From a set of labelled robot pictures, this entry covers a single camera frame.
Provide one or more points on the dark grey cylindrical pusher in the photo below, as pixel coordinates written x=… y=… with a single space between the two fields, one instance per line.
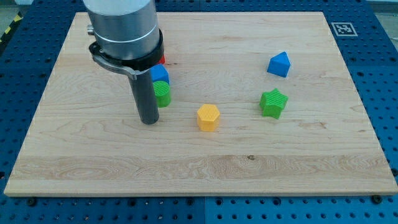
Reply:
x=144 y=97

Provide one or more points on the yellow hexagon block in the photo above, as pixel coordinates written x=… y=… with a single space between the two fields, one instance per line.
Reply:
x=208 y=117

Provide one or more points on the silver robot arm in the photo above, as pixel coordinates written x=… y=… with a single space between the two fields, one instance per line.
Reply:
x=128 y=41

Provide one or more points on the green star block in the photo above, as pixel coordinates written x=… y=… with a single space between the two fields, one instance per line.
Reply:
x=272 y=103

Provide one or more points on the green cylinder block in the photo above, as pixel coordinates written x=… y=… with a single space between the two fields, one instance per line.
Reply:
x=162 y=93

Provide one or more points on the blue cube block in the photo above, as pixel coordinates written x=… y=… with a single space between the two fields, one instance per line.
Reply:
x=159 y=73

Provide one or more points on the red block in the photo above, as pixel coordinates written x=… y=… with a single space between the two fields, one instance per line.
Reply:
x=162 y=60

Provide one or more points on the wooden board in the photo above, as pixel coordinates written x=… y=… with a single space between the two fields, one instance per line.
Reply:
x=87 y=140

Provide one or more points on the blue triangular block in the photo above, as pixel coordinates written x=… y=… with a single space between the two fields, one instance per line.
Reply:
x=279 y=65

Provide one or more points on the black board clamp bolt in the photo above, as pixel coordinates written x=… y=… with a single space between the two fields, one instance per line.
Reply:
x=31 y=202
x=376 y=199

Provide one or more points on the white fiducial marker tag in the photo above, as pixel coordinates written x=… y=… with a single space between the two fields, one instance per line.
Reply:
x=344 y=29

